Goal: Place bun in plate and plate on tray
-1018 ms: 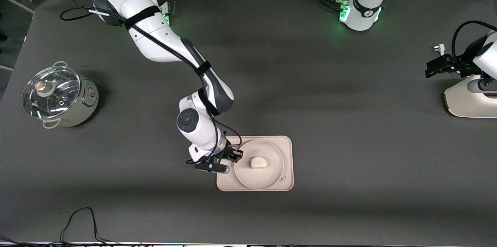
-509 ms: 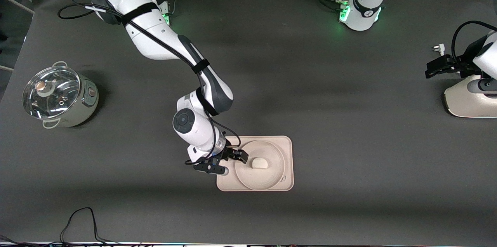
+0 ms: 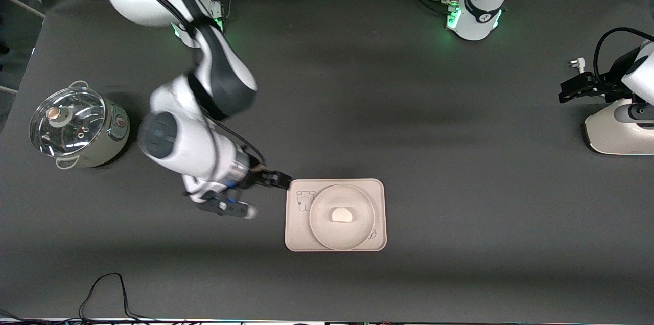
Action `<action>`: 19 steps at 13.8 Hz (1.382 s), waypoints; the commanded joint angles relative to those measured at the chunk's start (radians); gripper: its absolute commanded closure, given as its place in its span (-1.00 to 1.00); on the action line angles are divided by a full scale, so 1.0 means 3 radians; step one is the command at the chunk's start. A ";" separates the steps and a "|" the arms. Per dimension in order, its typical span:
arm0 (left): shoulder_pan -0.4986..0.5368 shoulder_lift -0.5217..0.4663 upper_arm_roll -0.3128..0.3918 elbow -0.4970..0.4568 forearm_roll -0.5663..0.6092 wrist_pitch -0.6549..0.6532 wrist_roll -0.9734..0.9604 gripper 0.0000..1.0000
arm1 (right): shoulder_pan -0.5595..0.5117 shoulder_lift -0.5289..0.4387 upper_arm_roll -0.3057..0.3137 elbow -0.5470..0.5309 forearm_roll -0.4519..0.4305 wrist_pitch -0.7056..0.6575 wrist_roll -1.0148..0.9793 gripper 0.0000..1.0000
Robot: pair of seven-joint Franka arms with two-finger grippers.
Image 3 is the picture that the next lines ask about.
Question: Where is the white toaster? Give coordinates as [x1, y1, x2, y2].
[584, 97, 654, 156]

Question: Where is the black floor cable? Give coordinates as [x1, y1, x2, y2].
[78, 272, 156, 322]

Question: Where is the pale green electric pot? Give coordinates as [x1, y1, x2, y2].
[29, 80, 130, 170]

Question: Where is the round beige plate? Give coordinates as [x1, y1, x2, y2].
[309, 184, 377, 251]

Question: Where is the glass pot lid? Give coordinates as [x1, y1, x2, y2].
[29, 87, 107, 157]

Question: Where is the beige rabbit print tray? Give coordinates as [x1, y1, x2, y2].
[285, 178, 387, 252]

